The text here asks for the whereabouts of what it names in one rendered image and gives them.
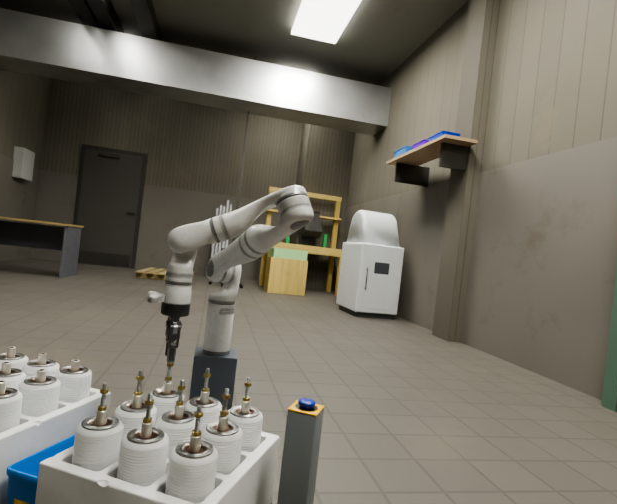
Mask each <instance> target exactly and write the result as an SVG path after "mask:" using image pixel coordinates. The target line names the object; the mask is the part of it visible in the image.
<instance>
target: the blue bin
mask: <svg viewBox="0 0 617 504"><path fill-rule="evenodd" d="M74 437H75V434H74V435H72V436H70V437H68V438H66V439H64V440H62V441H60V442H58V443H55V444H53V445H51V446H49V447H47V448H45V449H43V450H41V451H39V452H37V453H34V454H32V455H30V456H28V457H26V458H24V459H22V460H20V461H18V462H15V463H13V464H11V465H10V466H8V467H7V471H6V474H7V476H8V488H7V504H35V499H36V490H37V481H38V473H39V464H40V462H42V461H44V460H46V459H48V458H50V457H54V456H55V455H56V454H58V453H60V452H62V451H64V450H66V449H68V448H70V447H72V446H74Z"/></svg>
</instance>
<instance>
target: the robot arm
mask: <svg viewBox="0 0 617 504"><path fill-rule="evenodd" d="M275 207H277V210H278V213H279V216H280V219H281V220H280V223H279V224H278V225H277V226H269V225H262V224H257V225H253V226H251V227H250V225H251V224H252V223H253V222H254V221H255V220H256V219H257V218H258V217H259V216H260V215H261V214H263V213H264V212H266V211H267V210H269V209H272V208H275ZM313 217H314V213H313V209H312V206H311V203H310V200H309V198H308V195H307V192H306V190H305V188H304V187H303V186H300V185H293V186H288V187H285V188H282V189H280V190H278V191H275V192H273V193H271V194H269V195H267V196H265V197H262V198H260V199H258V200H256V201H254V202H252V203H250V204H248V205H246V206H244V207H242V208H239V209H237V210H234V211H232V212H229V213H225V214H222V215H219V216H216V217H213V218H210V219H207V220H205V221H201V222H196V223H192V224H187V225H183V226H180V227H177V228H174V229H173V230H172V231H171V232H170V233H169V234H168V237H167V243H168V246H169V248H170V249H171V250H172V256H171V261H170V262H169V264H168V266H167V269H166V277H165V285H164V289H163V293H159V292H155V291H149V292H148V295H147V302H149V303H160V302H162V303H161V314H162V315H165V316H168V318H167V319H168V320H166V331H165V335H166V341H168V342H166V349H165V355H166V356H167V359H166V362H167V363H174V362H175V358H176V348H178V346H179V339H180V331H181V328H182V323H181V321H180V317H186V316H188V315H189V312H190V303H191V294H192V290H191V286H192V277H193V266H194V262H195V258H196V254H197V249H198V248H199V247H202V246H205V245H208V244H215V243H219V242H222V241H226V240H229V239H232V238H235V237H237V236H239V235H240V236H239V237H238V238H237V239H236V240H235V241H234V242H232V243H231V244H230V245H229V246H227V247H226V248H225V249H223V250H222V251H220V252H218V253H217V254H215V255H214V256H212V257H211V258H210V260H209V261H208V263H207V266H206V276H207V278H208V279H209V280H210V281H213V282H217V283H224V284H223V286H222V287H221V288H220V289H219V290H217V291H214V292H211V293H210V294H209V297H208V305H207V315H206V323H205V332H204V340H203V350H202V352H203V353H205V354H208V355H215V356H223V355H228V354H229V353H230V345H231V337H232V328H233V319H234V310H235V301H236V298H237V295H238V290H239V284H240V278H241V270H242V268H241V264H245V263H249V262H252V261H254V260H257V259H258V258H260V257H261V256H263V255H264V254H265V253H267V252H268V251H269V250H270V249H271V248H273V247H274V246H275V245H276V244H278V243H279V242H280V241H282V240H283V239H285V238H286V237H288V236H290V235H291V234H293V233H295V232H296V231H298V230H300V229H301V228H303V227H304V226H306V225H307V224H309V223H310V222H311V221H312V219H313ZM243 232H244V233H243ZM175 340H176V343H175V342H173V341H175Z"/></svg>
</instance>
